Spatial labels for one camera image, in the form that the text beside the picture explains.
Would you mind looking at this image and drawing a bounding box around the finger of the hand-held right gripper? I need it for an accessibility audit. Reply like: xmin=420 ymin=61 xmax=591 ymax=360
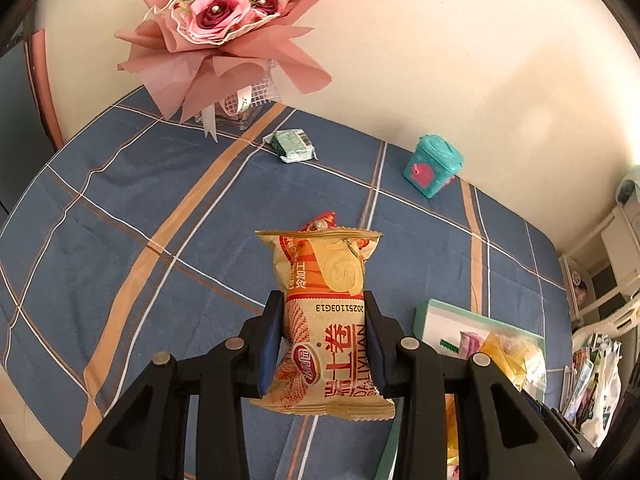
xmin=522 ymin=392 xmax=583 ymax=456

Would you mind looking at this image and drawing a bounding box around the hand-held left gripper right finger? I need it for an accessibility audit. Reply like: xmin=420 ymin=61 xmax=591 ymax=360
xmin=364 ymin=290 xmax=583 ymax=480

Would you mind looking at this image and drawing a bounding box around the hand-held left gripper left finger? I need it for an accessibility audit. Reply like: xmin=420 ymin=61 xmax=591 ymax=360
xmin=60 ymin=290 xmax=286 ymax=480

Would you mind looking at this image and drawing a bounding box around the orange swiss roll packet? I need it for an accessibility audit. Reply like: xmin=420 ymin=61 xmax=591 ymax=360
xmin=249 ymin=229 xmax=396 ymax=421

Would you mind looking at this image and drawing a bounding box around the white tray green rim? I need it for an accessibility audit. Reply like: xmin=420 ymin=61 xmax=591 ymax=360
xmin=375 ymin=299 xmax=546 ymax=480

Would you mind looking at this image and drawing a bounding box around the yellow cake packet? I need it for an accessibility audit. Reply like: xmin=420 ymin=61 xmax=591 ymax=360
xmin=477 ymin=332 xmax=547 ymax=396

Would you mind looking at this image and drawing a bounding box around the pink swiss roll packet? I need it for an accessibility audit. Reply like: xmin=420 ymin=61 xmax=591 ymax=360
xmin=459 ymin=330 xmax=490 ymax=361

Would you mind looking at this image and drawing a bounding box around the plastic bag bundle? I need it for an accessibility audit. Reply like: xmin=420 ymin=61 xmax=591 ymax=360
xmin=562 ymin=332 xmax=623 ymax=448

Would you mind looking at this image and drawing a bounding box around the small red snack packet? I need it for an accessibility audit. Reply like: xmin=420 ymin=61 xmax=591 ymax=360
xmin=299 ymin=210 xmax=341 ymax=233

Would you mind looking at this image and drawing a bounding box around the teal toy box pink door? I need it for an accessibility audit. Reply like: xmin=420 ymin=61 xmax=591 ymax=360
xmin=402 ymin=135 xmax=464 ymax=199

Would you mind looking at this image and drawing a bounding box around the white plastic rack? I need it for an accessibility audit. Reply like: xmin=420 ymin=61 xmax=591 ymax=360
xmin=557 ymin=200 xmax=640 ymax=341

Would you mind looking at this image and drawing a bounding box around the small green snack packet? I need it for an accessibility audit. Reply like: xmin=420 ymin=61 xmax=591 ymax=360
xmin=262 ymin=129 xmax=320 ymax=164

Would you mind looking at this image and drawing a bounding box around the blue plaid tablecloth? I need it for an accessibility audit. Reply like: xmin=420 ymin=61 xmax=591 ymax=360
xmin=0 ymin=85 xmax=573 ymax=480

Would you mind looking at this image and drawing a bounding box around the clear square vase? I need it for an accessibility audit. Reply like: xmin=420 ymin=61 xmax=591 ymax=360
xmin=200 ymin=72 xmax=281 ymax=131

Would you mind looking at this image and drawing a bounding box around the pink rose bouquet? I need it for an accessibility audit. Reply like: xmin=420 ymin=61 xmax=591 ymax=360
xmin=115 ymin=0 xmax=353 ymax=138

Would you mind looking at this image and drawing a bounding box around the grey blue refrigerator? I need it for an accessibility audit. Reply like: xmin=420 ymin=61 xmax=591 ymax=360
xmin=0 ymin=40 xmax=56 ymax=216

